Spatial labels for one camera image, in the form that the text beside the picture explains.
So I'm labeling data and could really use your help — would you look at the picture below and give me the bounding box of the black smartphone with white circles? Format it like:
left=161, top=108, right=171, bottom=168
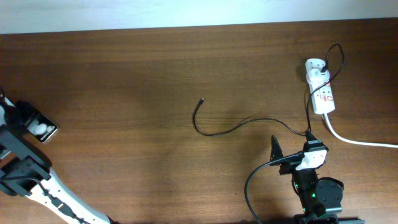
left=16, top=101, right=58, bottom=144

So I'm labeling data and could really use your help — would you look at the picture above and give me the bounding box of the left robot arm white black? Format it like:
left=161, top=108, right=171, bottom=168
left=1, top=92, right=115, bottom=224

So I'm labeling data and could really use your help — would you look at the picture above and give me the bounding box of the black usb charging cable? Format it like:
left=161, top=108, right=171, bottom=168
left=192, top=43, right=345, bottom=138

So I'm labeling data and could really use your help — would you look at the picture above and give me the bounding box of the white usb wall charger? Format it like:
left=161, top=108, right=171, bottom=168
left=306, top=68, right=330, bottom=84

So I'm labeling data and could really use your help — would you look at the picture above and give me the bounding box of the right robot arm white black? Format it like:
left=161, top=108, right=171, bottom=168
left=270, top=132, right=344, bottom=223

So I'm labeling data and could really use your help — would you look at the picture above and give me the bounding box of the white power strip cord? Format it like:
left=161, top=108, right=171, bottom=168
left=322, top=113, right=398, bottom=149

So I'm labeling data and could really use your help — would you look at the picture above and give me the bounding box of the white power strip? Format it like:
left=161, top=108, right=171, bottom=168
left=305, top=58, right=335, bottom=114

